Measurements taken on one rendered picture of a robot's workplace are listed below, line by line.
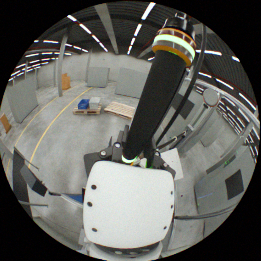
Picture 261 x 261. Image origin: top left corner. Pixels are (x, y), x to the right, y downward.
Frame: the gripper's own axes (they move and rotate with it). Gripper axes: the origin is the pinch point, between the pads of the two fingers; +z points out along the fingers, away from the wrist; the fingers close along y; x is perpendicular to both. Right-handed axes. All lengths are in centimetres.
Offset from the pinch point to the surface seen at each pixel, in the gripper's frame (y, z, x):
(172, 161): 39, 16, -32
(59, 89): -500, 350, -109
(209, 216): 70, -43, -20
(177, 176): 41, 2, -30
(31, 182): -61, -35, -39
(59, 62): -500, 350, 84
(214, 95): 57, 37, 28
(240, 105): 70, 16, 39
